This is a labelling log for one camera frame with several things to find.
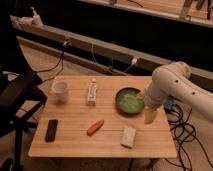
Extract white soap dispenser bottle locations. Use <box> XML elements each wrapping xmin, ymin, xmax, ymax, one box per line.
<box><xmin>31</xmin><ymin>7</ymin><xmax>43</xmax><ymax>27</ymax></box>

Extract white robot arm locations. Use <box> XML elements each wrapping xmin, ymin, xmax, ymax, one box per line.
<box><xmin>143</xmin><ymin>61</ymin><xmax>213</xmax><ymax>124</ymax></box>

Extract black chair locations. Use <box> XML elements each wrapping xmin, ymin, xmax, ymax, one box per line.
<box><xmin>0</xmin><ymin>72</ymin><xmax>47</xmax><ymax>171</ymax></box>

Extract black floor cables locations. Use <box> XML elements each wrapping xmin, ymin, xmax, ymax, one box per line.
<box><xmin>164</xmin><ymin>103</ymin><xmax>213</xmax><ymax>169</ymax></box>

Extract blue power adapter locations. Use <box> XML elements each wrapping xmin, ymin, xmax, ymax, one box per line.
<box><xmin>163</xmin><ymin>97</ymin><xmax>173</xmax><ymax>112</ymax></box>

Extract black hanging cable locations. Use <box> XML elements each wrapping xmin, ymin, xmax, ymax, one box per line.
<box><xmin>35</xmin><ymin>39</ymin><xmax>72</xmax><ymax>84</ymax></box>

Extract orange red pepper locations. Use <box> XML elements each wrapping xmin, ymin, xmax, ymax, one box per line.
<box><xmin>87</xmin><ymin>120</ymin><xmax>104</xmax><ymax>136</ymax></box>

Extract white wall plug cable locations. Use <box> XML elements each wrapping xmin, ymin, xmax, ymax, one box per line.
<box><xmin>122</xmin><ymin>57</ymin><xmax>139</xmax><ymax>74</ymax></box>

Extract white plastic cup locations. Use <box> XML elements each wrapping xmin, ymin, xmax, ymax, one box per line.
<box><xmin>51</xmin><ymin>81</ymin><xmax>69</xmax><ymax>102</ymax></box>

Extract green bowl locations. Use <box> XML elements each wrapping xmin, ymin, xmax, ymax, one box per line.
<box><xmin>115</xmin><ymin>87</ymin><xmax>145</xmax><ymax>115</ymax></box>

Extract black rectangular block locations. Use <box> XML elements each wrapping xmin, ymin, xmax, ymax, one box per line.
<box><xmin>45</xmin><ymin>119</ymin><xmax>58</xmax><ymax>142</ymax></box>

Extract white toothpaste tube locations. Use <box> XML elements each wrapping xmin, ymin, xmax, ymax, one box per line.
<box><xmin>87</xmin><ymin>79</ymin><xmax>97</xmax><ymax>106</ymax></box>

